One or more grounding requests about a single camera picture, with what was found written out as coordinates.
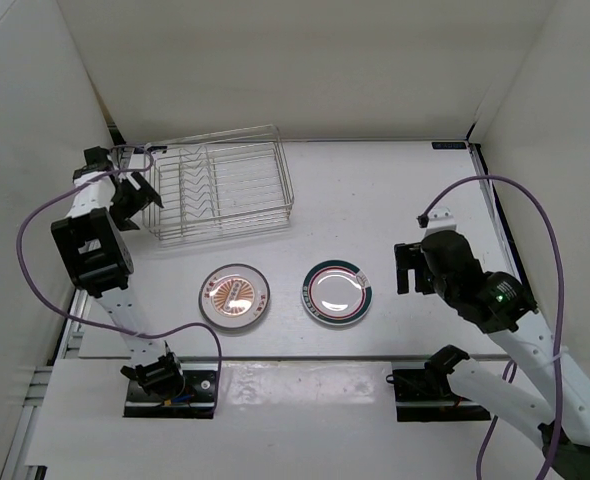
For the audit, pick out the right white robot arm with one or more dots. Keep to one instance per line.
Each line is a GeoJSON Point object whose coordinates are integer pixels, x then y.
{"type": "Point", "coordinates": [557, 420]}

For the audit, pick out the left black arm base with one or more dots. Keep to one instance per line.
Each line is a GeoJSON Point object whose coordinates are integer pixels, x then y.
{"type": "Point", "coordinates": [194, 400]}

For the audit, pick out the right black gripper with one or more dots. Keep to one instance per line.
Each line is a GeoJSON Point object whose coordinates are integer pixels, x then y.
{"type": "Point", "coordinates": [408, 258]}

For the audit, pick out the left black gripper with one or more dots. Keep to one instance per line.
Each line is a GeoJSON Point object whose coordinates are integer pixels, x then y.
{"type": "Point", "coordinates": [143, 196]}

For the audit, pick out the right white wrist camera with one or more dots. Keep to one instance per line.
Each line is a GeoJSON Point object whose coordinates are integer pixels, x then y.
{"type": "Point", "coordinates": [436, 220]}

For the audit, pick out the green rimmed plate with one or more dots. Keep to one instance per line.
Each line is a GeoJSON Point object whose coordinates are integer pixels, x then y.
{"type": "Point", "coordinates": [336, 293]}

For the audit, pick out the wire dish rack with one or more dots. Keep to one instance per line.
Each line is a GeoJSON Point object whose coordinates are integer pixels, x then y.
{"type": "Point", "coordinates": [219, 185]}

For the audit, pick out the orange sunburst plate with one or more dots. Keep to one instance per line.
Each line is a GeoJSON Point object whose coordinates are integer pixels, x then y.
{"type": "Point", "coordinates": [237, 269]}
{"type": "Point", "coordinates": [234, 303]}

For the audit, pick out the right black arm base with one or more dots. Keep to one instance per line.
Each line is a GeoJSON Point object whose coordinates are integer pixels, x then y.
{"type": "Point", "coordinates": [417, 401]}

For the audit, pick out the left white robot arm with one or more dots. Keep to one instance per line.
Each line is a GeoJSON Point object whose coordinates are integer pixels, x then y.
{"type": "Point", "coordinates": [89, 240]}

